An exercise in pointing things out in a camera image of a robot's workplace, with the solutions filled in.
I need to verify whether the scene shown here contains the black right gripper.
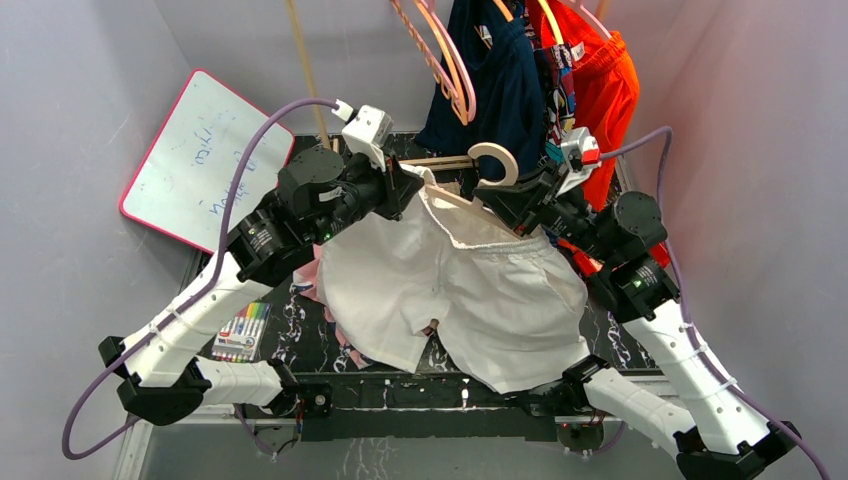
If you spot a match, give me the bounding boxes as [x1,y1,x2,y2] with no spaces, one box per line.
[472,159,616,265]

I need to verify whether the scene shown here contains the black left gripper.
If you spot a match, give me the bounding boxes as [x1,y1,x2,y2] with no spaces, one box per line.
[309,145,424,246]

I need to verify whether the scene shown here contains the light wooden hanger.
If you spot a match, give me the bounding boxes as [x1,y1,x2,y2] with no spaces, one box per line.
[424,142,519,238]

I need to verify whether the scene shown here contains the white shorts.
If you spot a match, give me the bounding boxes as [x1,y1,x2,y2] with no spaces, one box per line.
[314,189,589,393]

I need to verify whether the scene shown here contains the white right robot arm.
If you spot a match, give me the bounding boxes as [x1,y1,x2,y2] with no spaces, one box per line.
[474,164,799,479]

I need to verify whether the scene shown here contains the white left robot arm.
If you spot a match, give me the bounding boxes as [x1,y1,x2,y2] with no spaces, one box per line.
[99,147,424,426]

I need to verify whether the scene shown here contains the navy blue hanging shorts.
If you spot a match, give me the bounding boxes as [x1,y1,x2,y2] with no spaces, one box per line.
[416,1,545,175]

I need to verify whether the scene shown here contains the pink and orange hanger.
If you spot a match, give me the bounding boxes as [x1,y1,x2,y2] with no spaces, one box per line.
[389,0,477,126]

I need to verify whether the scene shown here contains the colourful print hanging shorts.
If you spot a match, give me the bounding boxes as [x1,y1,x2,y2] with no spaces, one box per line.
[526,26,576,164]

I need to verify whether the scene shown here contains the pink shark print shorts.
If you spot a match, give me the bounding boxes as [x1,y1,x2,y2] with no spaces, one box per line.
[291,245,375,373]

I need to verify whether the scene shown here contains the orange hanging shorts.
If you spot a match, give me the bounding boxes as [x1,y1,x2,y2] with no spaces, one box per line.
[526,0,641,276]

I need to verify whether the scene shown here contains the red plastic bin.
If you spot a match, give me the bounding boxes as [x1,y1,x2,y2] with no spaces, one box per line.
[649,241,672,268]

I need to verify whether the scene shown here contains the pink framed whiteboard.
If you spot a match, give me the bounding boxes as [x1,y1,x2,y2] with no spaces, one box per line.
[119,69,267,252]

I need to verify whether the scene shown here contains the coloured marker pack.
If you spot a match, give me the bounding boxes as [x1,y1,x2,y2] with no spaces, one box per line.
[210,302,271,363]

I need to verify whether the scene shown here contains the wooden clothes rack frame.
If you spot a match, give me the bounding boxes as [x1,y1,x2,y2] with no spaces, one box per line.
[284,0,478,174]

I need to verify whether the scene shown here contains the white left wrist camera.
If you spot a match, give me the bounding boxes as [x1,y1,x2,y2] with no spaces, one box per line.
[332,100,393,173]

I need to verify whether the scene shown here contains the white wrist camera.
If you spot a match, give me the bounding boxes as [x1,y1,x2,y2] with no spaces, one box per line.
[332,100,393,173]
[555,127,602,197]

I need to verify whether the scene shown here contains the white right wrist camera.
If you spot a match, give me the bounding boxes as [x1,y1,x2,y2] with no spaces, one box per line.
[555,127,602,197]

